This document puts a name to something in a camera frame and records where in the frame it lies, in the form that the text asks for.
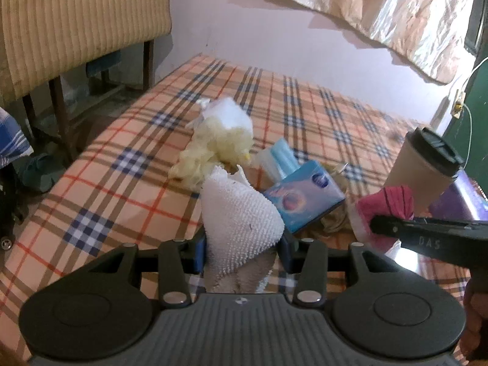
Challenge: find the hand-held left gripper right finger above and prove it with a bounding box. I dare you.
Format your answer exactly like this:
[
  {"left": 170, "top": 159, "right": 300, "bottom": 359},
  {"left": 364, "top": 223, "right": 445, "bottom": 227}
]
[{"left": 279, "top": 233, "right": 410, "bottom": 307}]

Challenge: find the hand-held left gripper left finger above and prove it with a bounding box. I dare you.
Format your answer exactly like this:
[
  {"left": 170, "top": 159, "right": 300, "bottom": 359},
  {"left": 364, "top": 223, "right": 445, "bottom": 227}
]
[{"left": 72, "top": 232, "right": 208, "bottom": 309}]

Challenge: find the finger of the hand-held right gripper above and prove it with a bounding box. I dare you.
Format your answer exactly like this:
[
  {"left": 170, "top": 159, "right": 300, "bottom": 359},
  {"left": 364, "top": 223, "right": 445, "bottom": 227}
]
[{"left": 371, "top": 214, "right": 488, "bottom": 239}]

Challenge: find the pink cloth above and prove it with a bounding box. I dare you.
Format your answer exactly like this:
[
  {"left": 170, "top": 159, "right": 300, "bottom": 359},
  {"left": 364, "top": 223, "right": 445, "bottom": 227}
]
[{"left": 349, "top": 184, "right": 415, "bottom": 252}]

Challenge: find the white nubby cloth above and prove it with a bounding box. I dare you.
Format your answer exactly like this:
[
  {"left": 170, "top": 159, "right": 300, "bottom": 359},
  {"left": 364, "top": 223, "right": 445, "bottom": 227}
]
[{"left": 200, "top": 165, "right": 286, "bottom": 294}]

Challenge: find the blue face mask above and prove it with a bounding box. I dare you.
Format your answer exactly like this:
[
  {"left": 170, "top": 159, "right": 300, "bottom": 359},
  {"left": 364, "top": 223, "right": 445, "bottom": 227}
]
[{"left": 255, "top": 138, "right": 302, "bottom": 181}]

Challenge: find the person's right hand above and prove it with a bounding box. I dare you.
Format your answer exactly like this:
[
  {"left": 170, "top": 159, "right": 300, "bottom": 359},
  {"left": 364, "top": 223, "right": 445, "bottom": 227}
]
[{"left": 462, "top": 274, "right": 488, "bottom": 361}]

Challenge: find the purple tissue pack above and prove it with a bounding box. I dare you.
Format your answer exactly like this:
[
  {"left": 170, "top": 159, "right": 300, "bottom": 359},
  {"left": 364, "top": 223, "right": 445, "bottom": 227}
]
[{"left": 427, "top": 170, "right": 488, "bottom": 222}]

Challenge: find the blue tissue packet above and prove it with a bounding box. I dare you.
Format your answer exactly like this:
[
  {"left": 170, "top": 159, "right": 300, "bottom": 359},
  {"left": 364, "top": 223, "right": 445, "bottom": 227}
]
[{"left": 263, "top": 160, "right": 346, "bottom": 235}]

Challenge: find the beige cup with black lid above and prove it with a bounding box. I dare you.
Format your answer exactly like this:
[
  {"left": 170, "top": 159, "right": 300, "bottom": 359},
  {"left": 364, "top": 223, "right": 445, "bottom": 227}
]
[{"left": 383, "top": 126, "right": 465, "bottom": 218}]

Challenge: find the green door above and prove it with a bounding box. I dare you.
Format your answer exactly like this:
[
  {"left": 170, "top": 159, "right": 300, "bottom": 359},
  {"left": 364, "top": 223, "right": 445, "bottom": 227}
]
[{"left": 442, "top": 55, "right": 488, "bottom": 199}]

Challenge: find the pale yellow crumpled plastic bag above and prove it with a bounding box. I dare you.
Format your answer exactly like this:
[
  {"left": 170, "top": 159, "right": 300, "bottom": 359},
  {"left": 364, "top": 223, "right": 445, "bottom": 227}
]
[{"left": 168, "top": 97, "right": 254, "bottom": 191}]

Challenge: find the dark green cloth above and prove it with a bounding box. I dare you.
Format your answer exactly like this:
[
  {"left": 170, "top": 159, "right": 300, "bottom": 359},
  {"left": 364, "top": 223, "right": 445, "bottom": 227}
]
[{"left": 19, "top": 154, "right": 65, "bottom": 193}]

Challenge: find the black metal stand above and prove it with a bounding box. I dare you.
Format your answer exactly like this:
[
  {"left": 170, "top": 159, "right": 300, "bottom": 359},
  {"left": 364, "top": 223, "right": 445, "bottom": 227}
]
[{"left": 0, "top": 168, "right": 29, "bottom": 252}]

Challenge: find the dark wooden chair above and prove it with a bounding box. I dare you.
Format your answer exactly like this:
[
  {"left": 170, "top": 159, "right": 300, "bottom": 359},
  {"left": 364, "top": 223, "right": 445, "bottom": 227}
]
[{"left": 21, "top": 38, "right": 155, "bottom": 168}]

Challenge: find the blue plaid cloth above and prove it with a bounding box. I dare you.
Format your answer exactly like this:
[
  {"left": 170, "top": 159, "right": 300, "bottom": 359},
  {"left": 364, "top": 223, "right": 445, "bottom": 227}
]
[{"left": 0, "top": 107, "right": 33, "bottom": 168}]

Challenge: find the cream satin curtain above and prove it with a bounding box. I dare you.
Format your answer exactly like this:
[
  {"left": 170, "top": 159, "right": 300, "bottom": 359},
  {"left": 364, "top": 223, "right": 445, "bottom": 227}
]
[{"left": 210, "top": 0, "right": 479, "bottom": 84}]

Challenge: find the dark window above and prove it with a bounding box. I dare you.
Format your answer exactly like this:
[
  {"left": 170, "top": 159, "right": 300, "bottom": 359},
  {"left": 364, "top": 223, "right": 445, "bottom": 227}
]
[{"left": 463, "top": 0, "right": 488, "bottom": 56}]

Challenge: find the white charger cable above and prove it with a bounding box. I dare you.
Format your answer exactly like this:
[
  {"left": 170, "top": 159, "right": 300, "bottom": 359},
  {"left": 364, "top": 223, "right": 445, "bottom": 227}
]
[{"left": 457, "top": 55, "right": 488, "bottom": 140}]

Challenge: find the wall power socket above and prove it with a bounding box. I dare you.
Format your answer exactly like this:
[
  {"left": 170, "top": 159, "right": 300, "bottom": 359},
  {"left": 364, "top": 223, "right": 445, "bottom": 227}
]
[{"left": 452, "top": 89, "right": 466, "bottom": 119}]

